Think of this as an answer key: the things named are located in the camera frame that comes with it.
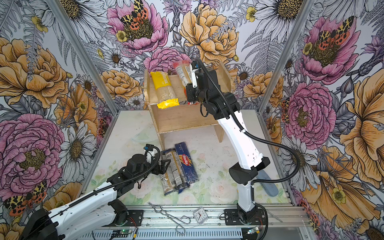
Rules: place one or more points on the white slotted cable duct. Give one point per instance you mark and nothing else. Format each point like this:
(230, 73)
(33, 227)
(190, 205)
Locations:
(168, 234)

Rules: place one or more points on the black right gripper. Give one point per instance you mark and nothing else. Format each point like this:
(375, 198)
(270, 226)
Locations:
(191, 96)

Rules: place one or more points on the Ankara spaghetti bag left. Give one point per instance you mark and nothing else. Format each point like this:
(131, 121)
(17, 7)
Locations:
(168, 180)

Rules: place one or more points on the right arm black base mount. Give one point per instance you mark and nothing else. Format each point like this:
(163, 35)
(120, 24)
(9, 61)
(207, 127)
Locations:
(237, 217)

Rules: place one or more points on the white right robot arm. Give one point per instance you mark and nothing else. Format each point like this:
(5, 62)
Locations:
(250, 160)

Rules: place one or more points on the wooden two-tier shelf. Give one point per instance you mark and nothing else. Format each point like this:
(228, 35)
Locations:
(182, 117)

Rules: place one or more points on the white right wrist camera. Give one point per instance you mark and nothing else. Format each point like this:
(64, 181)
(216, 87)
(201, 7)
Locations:
(200, 78)

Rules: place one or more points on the aluminium corner post left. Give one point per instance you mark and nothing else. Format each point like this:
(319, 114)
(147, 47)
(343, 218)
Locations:
(72, 36)

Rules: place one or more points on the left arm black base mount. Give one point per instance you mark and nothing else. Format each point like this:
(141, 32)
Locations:
(132, 217)

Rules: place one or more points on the grey blue oval pad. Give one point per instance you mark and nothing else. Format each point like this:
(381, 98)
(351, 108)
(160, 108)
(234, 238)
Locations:
(270, 188)

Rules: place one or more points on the blue Barilla spaghetti box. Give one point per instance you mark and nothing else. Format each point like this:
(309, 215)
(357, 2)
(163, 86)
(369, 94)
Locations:
(186, 163)

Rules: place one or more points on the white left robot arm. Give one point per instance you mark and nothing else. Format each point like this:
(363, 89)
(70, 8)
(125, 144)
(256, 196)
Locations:
(99, 208)

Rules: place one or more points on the red spaghetti bag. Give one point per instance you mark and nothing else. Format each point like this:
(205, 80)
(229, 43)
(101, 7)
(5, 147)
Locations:
(183, 70)

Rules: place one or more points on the ankara spaghetti bag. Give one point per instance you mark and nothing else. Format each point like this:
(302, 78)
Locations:
(168, 180)
(177, 170)

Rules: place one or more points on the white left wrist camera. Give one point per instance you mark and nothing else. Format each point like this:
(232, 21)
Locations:
(151, 153)

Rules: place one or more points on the metal wire tongs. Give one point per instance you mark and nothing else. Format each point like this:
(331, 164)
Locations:
(179, 221)

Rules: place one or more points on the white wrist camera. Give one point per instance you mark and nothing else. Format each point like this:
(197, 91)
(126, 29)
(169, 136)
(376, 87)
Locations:
(200, 78)
(151, 153)

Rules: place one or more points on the Ankara spaghetti bag right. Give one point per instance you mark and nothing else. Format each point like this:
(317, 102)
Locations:
(177, 170)

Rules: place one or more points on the aluminium corner post right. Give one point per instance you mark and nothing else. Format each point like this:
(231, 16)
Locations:
(291, 40)

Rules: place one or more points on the aluminium corner post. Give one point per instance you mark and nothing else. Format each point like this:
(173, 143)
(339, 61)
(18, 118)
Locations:
(291, 40)
(72, 36)

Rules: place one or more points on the small white clock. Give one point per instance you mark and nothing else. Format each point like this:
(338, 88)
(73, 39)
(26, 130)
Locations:
(200, 215)

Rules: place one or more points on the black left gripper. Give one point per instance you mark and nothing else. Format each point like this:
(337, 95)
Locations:
(163, 168)

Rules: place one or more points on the yellow spaghetti bag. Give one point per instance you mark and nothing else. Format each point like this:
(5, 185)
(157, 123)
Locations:
(164, 90)

